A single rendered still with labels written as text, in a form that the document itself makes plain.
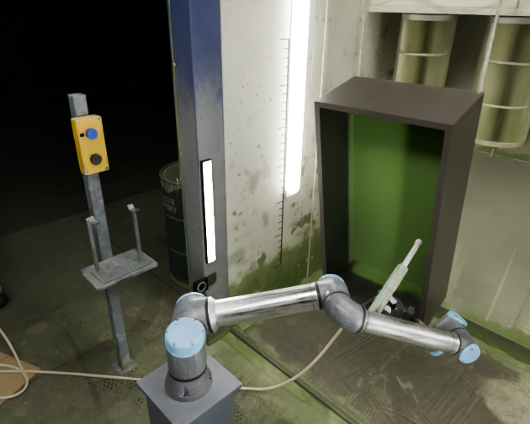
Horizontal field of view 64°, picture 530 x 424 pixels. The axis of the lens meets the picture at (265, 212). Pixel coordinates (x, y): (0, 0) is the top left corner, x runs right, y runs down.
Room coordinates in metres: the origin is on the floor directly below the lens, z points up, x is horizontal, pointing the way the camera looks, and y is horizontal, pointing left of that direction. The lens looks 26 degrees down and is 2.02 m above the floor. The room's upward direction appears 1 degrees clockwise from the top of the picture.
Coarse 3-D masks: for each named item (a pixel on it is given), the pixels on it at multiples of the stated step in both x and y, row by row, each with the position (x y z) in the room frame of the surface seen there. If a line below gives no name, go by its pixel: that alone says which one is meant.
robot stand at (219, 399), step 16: (160, 368) 1.30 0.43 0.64; (224, 368) 1.30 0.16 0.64; (144, 384) 1.21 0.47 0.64; (160, 384) 1.22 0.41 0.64; (224, 384) 1.22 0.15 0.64; (240, 384) 1.22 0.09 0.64; (160, 400) 1.14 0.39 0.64; (176, 400) 1.14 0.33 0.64; (208, 400) 1.14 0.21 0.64; (224, 400) 1.18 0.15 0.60; (160, 416) 1.13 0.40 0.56; (176, 416) 1.07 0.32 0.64; (192, 416) 1.07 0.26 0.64; (208, 416) 1.12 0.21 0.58; (224, 416) 1.18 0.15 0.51
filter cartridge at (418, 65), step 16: (416, 16) 2.92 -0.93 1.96; (432, 16) 2.87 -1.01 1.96; (448, 16) 2.87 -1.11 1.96; (416, 32) 2.93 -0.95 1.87; (432, 32) 2.89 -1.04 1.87; (448, 32) 2.90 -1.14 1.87; (400, 48) 3.06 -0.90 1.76; (416, 48) 2.92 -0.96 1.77; (432, 48) 2.89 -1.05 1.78; (448, 48) 2.92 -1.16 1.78; (400, 64) 3.01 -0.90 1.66; (416, 64) 2.92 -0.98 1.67; (432, 64) 2.88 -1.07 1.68; (448, 64) 2.98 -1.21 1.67; (400, 80) 2.99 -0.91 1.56; (416, 80) 2.89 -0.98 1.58; (432, 80) 2.89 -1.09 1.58
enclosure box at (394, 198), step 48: (336, 96) 1.92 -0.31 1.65; (384, 96) 1.86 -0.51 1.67; (432, 96) 1.80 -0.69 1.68; (480, 96) 1.75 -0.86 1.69; (336, 144) 2.07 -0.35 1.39; (384, 144) 2.10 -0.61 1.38; (432, 144) 1.94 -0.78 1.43; (336, 192) 2.11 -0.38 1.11; (384, 192) 2.13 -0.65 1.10; (432, 192) 1.96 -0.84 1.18; (336, 240) 2.15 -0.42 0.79; (384, 240) 2.18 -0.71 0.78; (432, 240) 1.61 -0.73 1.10; (432, 288) 1.71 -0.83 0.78
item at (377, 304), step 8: (416, 240) 1.79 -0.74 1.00; (416, 248) 1.74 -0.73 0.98; (408, 256) 1.71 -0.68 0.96; (400, 264) 1.65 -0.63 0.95; (392, 272) 1.65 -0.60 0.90; (400, 272) 1.62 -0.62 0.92; (392, 280) 1.58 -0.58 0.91; (400, 280) 1.59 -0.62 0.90; (384, 288) 1.55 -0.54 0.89; (392, 288) 1.55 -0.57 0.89; (376, 296) 1.54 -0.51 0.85; (384, 296) 1.51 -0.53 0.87; (368, 304) 1.59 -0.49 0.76; (376, 304) 1.48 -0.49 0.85; (384, 304) 1.49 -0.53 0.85
